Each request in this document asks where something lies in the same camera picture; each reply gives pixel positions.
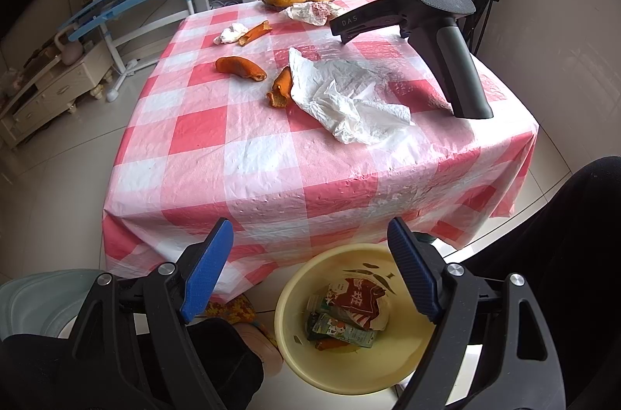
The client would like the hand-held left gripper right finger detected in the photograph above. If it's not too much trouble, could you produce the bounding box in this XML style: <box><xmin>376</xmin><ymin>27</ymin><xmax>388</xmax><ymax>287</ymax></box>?
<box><xmin>387</xmin><ymin>217</ymin><xmax>568</xmax><ymax>410</ymax></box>

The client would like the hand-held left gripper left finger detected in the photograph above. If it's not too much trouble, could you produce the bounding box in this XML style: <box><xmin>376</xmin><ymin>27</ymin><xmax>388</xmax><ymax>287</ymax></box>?
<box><xmin>72</xmin><ymin>217</ymin><xmax>234</xmax><ymax>410</ymax></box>

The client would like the red white snack wrapper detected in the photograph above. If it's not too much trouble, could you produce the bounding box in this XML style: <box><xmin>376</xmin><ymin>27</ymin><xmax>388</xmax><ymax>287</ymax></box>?
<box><xmin>323</xmin><ymin>276</ymin><xmax>390</xmax><ymax>333</ymax></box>

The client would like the yellow plastic basin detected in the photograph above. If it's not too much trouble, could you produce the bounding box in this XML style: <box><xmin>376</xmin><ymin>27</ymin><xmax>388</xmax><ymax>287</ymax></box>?
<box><xmin>274</xmin><ymin>242</ymin><xmax>447</xmax><ymax>395</ymax></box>

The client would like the long orange peel strip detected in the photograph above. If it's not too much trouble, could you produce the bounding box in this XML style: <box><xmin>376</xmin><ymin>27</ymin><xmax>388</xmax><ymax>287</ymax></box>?
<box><xmin>238</xmin><ymin>20</ymin><xmax>273</xmax><ymax>47</ymax></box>

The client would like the small white tissue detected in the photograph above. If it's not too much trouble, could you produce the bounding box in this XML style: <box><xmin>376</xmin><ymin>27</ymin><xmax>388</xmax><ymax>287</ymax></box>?
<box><xmin>213</xmin><ymin>23</ymin><xmax>250</xmax><ymax>46</ymax></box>

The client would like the orange crochet slipper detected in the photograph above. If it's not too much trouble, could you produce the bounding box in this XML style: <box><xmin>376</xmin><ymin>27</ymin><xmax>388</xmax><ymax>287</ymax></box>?
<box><xmin>206</xmin><ymin>296</ymin><xmax>284</xmax><ymax>376</ymax></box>

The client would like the green drink packet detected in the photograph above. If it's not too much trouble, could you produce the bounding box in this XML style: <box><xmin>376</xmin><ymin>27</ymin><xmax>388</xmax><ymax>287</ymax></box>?
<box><xmin>305</xmin><ymin>310</ymin><xmax>378</xmax><ymax>349</ymax></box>

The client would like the person's left leg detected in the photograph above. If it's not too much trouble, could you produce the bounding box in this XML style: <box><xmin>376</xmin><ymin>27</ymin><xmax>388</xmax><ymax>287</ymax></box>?
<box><xmin>0</xmin><ymin>317</ymin><xmax>265</xmax><ymax>410</ymax></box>

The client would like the person's leg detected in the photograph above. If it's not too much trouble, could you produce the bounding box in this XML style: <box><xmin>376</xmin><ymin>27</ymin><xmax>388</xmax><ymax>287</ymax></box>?
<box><xmin>458</xmin><ymin>155</ymin><xmax>621</xmax><ymax>410</ymax></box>
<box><xmin>0</xmin><ymin>317</ymin><xmax>265</xmax><ymax>410</ymax></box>

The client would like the small orange peel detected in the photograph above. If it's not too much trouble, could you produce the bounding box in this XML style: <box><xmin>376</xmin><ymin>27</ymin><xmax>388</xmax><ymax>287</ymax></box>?
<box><xmin>315</xmin><ymin>337</ymin><xmax>357</xmax><ymax>351</ymax></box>

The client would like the pink checked tablecloth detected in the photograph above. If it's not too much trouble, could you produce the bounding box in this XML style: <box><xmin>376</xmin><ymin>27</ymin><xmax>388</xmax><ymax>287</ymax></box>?
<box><xmin>101</xmin><ymin>0</ymin><xmax>540</xmax><ymax>299</ymax></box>

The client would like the white red-print paper wrapper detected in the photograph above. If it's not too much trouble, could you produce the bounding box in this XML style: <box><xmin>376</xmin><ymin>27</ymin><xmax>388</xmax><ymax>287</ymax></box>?
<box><xmin>282</xmin><ymin>1</ymin><xmax>346</xmax><ymax>27</ymax></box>

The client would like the large crumpled white paper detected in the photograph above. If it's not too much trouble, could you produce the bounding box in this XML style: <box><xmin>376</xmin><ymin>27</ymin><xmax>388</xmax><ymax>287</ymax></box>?
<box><xmin>288</xmin><ymin>47</ymin><xmax>417</xmax><ymax>145</ymax></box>

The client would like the person's right leg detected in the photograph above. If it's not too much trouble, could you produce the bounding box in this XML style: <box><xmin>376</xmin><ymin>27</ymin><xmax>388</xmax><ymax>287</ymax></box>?
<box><xmin>458</xmin><ymin>155</ymin><xmax>621</xmax><ymax>410</ymax></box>

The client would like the light blue plastic stool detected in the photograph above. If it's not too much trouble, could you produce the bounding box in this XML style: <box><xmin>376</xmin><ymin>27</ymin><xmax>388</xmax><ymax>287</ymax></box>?
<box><xmin>0</xmin><ymin>269</ymin><xmax>105</xmax><ymax>340</ymax></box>

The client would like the folded orange peel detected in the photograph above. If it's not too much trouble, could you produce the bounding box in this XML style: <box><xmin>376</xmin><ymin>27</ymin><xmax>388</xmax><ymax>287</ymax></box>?
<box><xmin>266</xmin><ymin>66</ymin><xmax>293</xmax><ymax>109</ymax></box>

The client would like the big curved orange peel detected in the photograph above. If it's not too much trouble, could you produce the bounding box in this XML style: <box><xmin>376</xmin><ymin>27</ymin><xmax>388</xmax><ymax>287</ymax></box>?
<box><xmin>215</xmin><ymin>56</ymin><xmax>269</xmax><ymax>83</ymax></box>

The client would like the white TV cabinet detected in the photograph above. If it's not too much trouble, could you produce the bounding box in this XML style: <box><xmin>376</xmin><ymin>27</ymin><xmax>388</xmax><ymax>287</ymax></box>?
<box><xmin>0</xmin><ymin>38</ymin><xmax>117</xmax><ymax>149</ymax></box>

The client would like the pink vase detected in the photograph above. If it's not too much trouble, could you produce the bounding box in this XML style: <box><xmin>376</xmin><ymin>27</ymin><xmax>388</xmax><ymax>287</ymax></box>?
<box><xmin>54</xmin><ymin>26</ymin><xmax>83</xmax><ymax>66</ymax></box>

